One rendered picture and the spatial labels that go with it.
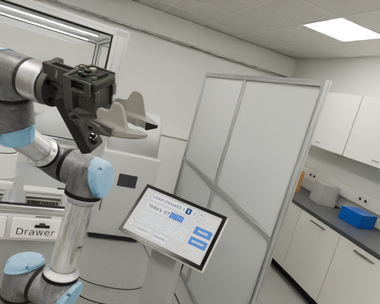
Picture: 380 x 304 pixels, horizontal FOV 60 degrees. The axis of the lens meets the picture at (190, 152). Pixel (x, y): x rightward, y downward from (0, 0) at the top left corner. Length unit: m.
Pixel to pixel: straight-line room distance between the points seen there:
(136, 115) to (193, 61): 4.64
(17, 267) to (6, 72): 0.74
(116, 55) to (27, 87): 1.18
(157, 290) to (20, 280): 0.93
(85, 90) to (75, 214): 0.60
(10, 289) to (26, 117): 0.72
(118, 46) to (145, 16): 3.30
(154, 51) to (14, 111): 4.42
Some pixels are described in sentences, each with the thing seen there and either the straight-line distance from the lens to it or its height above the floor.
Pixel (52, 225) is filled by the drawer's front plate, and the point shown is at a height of 0.90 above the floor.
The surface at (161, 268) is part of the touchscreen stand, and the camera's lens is 1.93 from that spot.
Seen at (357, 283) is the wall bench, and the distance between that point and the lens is 3.44.
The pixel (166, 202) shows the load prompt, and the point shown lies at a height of 1.15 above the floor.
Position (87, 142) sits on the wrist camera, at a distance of 0.64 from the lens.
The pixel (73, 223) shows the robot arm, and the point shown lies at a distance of 1.10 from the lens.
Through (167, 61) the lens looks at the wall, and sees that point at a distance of 5.10.
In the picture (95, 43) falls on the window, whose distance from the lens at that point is 1.79.
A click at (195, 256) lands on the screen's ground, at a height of 1.00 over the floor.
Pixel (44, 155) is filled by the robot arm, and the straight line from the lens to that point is 1.04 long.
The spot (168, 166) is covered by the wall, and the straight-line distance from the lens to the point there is 5.34.
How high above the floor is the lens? 1.77
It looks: 10 degrees down
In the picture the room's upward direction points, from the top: 15 degrees clockwise
